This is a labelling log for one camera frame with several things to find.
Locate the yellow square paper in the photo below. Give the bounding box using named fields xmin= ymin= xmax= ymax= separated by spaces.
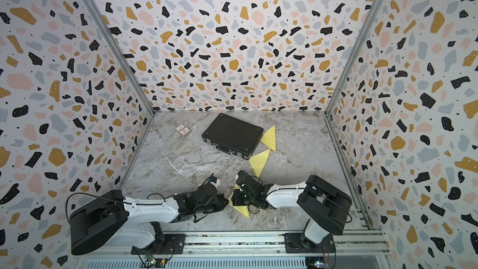
xmin=229 ymin=194 xmax=250 ymax=219
xmin=249 ymin=149 xmax=271 ymax=177
xmin=261 ymin=126 xmax=276 ymax=151

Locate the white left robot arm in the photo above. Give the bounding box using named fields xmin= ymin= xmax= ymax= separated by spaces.
xmin=69 ymin=178 xmax=229 ymax=255

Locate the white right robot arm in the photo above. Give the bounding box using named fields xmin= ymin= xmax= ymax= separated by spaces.
xmin=232 ymin=171 xmax=352 ymax=251

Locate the black hard carrying case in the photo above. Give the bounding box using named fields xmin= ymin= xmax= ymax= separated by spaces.
xmin=202 ymin=113 xmax=264 ymax=160

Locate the playing card box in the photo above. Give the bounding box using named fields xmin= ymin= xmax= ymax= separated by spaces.
xmin=176 ymin=124 xmax=190 ymax=136

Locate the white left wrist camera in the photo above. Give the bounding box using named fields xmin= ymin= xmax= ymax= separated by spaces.
xmin=205 ymin=174 xmax=220 ymax=188

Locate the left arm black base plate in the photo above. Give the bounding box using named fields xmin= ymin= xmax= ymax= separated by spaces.
xmin=131 ymin=234 xmax=186 ymax=255

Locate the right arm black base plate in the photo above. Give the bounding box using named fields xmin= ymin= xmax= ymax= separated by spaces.
xmin=284 ymin=233 xmax=336 ymax=254

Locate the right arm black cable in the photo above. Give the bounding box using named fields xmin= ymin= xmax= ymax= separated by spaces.
xmin=266 ymin=184 xmax=353 ymax=225

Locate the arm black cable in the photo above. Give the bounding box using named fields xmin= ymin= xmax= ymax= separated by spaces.
xmin=65 ymin=192 xmax=165 ymax=225
xmin=266 ymin=184 xmax=353 ymax=225

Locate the aluminium mounting rail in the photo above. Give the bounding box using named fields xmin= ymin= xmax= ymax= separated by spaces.
xmin=74 ymin=230 xmax=395 ymax=269

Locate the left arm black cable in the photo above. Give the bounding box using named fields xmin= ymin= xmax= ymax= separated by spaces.
xmin=65 ymin=192 xmax=165 ymax=225

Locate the aluminium corner post right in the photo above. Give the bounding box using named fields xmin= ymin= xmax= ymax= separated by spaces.
xmin=324 ymin=0 xmax=384 ymax=117

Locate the aluminium corner post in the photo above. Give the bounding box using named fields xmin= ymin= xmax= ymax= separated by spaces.
xmin=81 ymin=0 xmax=154 ymax=116
xmin=324 ymin=0 xmax=384 ymax=117

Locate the aluminium corner post left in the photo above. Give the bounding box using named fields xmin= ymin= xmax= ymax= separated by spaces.
xmin=81 ymin=0 xmax=154 ymax=116

